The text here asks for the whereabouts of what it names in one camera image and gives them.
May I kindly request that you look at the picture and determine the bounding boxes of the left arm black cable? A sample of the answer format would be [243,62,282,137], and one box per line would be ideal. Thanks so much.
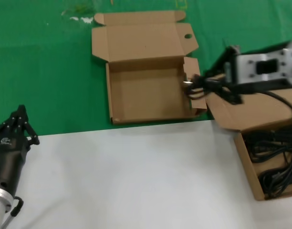
[0,196,24,229]

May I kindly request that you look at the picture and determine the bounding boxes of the open brown cardboard mailer box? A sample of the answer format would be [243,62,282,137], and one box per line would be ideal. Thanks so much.
[204,73,292,201]
[91,10,208,126]

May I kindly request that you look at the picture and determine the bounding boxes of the green table cloth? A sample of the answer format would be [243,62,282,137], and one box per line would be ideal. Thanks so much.
[0,0,292,138]

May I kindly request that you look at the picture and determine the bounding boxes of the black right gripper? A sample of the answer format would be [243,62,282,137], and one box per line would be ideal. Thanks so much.
[202,45,290,106]

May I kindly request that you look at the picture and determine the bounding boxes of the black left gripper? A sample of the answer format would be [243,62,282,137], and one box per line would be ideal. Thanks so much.
[0,104,41,195]

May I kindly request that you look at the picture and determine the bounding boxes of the black power cable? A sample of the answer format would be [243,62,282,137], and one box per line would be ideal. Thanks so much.
[258,164,292,199]
[182,73,210,100]

